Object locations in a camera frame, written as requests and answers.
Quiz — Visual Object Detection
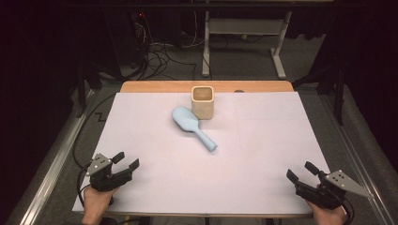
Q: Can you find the aluminium floor rail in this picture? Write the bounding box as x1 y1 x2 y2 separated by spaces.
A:
322 93 396 225
18 89 95 225

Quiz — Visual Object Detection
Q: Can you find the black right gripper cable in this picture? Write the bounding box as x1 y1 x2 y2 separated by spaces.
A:
340 190 355 225

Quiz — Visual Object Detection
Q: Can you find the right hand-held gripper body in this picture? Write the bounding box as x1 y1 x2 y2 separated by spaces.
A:
295 169 375 210

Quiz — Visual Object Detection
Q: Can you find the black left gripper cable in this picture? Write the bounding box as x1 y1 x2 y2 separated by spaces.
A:
76 163 94 207

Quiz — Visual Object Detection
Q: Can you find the black computer tower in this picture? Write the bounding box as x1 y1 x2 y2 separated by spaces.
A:
104 10 148 68

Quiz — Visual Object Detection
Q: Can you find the person's right hand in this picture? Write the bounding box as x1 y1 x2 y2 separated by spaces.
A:
306 201 348 225

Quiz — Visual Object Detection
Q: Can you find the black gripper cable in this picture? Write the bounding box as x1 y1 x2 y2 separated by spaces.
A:
76 163 94 207
340 190 355 225

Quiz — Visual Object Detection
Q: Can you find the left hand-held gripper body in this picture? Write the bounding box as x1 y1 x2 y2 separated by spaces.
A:
86 153 134 192

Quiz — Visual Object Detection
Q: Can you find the tangle of floor cables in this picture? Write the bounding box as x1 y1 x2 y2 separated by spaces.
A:
134 12 199 81

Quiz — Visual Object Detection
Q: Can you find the beige square cup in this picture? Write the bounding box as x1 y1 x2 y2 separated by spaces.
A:
191 85 215 121

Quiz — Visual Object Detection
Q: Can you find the black stand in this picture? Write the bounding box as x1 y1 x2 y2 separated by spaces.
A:
292 59 347 127
76 59 124 118

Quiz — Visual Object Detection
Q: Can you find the person's left hand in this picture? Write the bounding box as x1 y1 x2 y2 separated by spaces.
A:
82 186 120 224

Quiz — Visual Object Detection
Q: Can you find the white table mat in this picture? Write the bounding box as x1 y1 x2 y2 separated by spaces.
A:
72 91 347 217

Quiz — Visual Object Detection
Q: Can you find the black floor cable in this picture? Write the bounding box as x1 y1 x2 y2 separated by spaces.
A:
72 93 116 170

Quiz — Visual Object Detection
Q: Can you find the white metal desk frame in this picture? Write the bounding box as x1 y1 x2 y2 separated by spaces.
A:
201 10 293 80

